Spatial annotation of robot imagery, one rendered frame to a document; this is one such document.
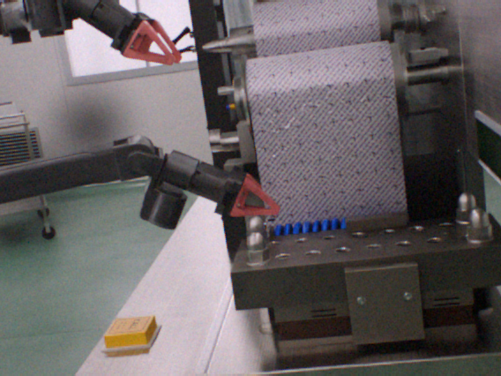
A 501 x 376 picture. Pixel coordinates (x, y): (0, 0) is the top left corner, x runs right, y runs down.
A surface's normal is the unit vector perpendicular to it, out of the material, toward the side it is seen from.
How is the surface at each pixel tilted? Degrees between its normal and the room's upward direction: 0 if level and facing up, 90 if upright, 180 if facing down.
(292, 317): 90
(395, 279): 90
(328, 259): 0
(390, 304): 90
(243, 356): 0
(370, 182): 90
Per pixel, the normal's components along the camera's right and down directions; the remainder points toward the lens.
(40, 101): -0.09, 0.23
